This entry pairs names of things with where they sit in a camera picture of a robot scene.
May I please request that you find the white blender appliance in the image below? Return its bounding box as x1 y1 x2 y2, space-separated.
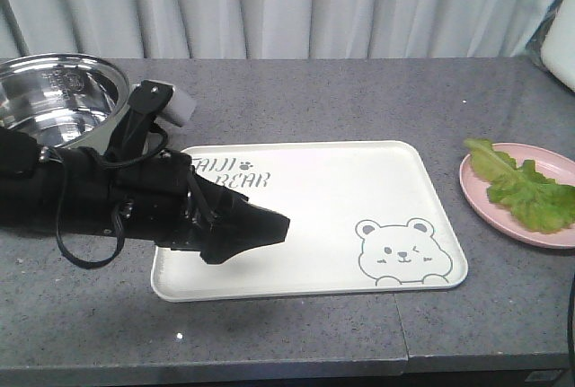
540 0 575 91

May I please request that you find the grey pleated curtain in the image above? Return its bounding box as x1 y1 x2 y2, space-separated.
1 0 557 59

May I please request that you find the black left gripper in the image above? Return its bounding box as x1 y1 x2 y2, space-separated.
31 147 290 265

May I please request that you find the white bear serving tray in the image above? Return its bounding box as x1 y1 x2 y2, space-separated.
151 141 468 302

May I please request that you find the green lettuce leaf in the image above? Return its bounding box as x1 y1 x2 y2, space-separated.
464 138 574 233

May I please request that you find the pink round plate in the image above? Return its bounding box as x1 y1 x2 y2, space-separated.
459 138 574 249

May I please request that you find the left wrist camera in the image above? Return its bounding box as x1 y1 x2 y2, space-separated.
128 80 198 128

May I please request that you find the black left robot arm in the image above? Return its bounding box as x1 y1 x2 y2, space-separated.
1 128 290 269

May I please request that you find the black right camera cable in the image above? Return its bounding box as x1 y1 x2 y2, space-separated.
566 277 575 356

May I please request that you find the pale green electric pot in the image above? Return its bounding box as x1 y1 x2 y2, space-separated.
1 53 131 153

